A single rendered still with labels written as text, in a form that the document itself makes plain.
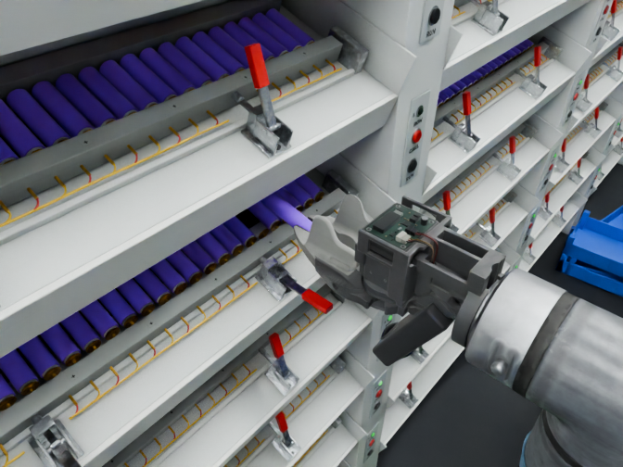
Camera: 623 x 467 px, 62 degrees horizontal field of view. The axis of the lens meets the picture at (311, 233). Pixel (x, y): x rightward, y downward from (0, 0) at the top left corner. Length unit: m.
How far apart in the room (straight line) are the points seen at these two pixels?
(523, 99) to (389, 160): 0.49
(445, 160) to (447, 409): 0.92
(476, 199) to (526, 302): 0.69
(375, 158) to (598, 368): 0.36
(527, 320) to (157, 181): 0.31
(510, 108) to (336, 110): 0.55
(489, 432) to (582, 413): 1.17
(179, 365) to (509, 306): 0.32
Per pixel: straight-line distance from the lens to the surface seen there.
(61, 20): 0.33
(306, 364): 0.76
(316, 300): 0.55
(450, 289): 0.45
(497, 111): 1.01
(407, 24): 0.57
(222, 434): 0.71
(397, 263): 0.44
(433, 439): 1.54
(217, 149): 0.47
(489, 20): 0.80
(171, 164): 0.45
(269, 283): 0.59
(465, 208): 1.06
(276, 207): 0.56
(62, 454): 0.50
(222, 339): 0.56
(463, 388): 1.64
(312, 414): 0.93
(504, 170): 1.19
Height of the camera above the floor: 1.32
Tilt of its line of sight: 40 degrees down
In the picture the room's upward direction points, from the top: straight up
